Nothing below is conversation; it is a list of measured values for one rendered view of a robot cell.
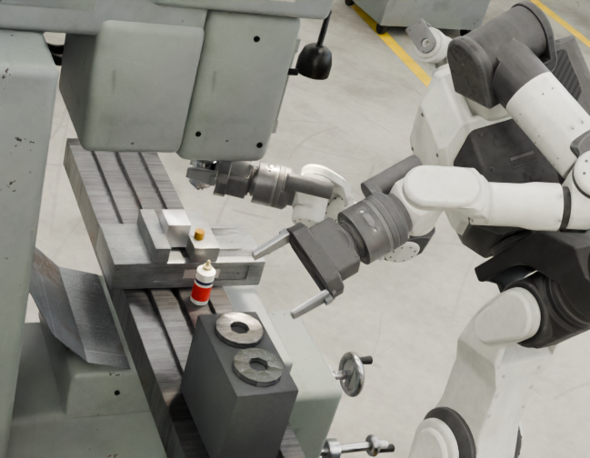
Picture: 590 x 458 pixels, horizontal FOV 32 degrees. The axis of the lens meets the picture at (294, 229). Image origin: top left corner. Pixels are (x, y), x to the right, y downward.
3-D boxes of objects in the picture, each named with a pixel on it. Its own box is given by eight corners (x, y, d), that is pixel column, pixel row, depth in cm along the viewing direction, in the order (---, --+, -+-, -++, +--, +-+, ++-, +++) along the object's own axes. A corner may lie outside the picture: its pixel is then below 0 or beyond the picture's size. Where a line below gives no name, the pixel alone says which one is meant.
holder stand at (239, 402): (235, 382, 205) (258, 304, 195) (275, 463, 189) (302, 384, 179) (178, 387, 200) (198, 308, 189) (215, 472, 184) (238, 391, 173)
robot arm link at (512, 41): (555, 86, 167) (505, 27, 172) (571, 55, 159) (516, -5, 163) (500, 120, 164) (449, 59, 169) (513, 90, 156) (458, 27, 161)
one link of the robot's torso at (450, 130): (597, 240, 196) (531, 76, 205) (656, 181, 163) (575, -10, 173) (451, 284, 193) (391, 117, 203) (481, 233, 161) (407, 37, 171)
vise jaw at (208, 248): (197, 223, 237) (201, 209, 235) (216, 262, 226) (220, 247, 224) (173, 223, 234) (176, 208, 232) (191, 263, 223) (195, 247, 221)
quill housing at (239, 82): (235, 115, 217) (270, -28, 200) (268, 167, 202) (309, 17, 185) (148, 112, 209) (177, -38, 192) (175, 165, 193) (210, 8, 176)
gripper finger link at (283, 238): (255, 262, 150) (290, 242, 151) (254, 253, 147) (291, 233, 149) (248, 253, 151) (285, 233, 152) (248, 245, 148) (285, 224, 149)
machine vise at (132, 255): (239, 246, 246) (249, 209, 240) (259, 285, 235) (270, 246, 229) (95, 248, 231) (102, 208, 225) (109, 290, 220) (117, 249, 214)
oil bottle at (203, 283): (205, 293, 227) (215, 253, 221) (210, 305, 224) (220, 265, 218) (187, 294, 225) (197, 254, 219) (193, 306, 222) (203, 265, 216)
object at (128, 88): (148, 94, 208) (172, -27, 195) (181, 157, 190) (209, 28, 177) (55, 89, 200) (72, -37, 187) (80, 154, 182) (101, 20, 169)
